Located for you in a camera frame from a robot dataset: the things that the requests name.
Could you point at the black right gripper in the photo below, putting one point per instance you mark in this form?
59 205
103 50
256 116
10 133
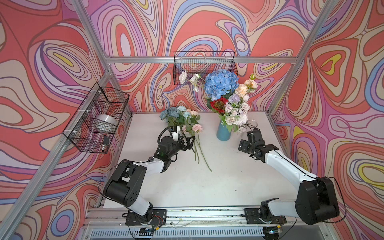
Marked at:
252 142

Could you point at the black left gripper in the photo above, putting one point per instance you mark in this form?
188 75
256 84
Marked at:
182 142

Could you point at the pink peony flower stem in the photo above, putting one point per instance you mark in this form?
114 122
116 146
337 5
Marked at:
194 130

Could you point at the red gerbera flower stem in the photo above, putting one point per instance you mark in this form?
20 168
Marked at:
219 105

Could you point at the purple and pink mixed bouquet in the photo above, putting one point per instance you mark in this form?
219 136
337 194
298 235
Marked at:
234 99

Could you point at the cream rose spray stem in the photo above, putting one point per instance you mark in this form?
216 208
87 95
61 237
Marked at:
249 86

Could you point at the white poppy flower stem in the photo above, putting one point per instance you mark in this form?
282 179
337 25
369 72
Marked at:
196 81

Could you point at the bright blue hydrangea stem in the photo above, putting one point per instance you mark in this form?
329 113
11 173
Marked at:
220 84

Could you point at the clear glass cup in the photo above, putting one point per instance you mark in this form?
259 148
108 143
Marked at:
251 124

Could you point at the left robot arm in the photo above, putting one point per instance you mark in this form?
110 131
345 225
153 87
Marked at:
125 183

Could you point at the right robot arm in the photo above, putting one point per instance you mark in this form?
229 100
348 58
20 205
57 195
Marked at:
316 199

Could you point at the teal ceramic vase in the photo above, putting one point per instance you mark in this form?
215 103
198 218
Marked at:
223 133

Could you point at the peach rose spray stem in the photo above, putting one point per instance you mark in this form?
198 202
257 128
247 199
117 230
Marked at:
192 112

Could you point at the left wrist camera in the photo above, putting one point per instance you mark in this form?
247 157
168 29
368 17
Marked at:
175 133

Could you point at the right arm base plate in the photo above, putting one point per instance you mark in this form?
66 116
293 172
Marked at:
262 216

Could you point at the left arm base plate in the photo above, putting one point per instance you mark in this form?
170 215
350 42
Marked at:
154 217

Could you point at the black wire basket back wall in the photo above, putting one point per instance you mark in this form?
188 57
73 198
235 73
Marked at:
202 63

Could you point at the black wire basket wall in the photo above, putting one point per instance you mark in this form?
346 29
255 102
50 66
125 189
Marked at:
202 63
88 134

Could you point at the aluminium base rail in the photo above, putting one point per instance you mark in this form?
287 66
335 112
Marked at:
194 223

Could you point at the black wire basket left wall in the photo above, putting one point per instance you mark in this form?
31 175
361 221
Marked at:
88 134

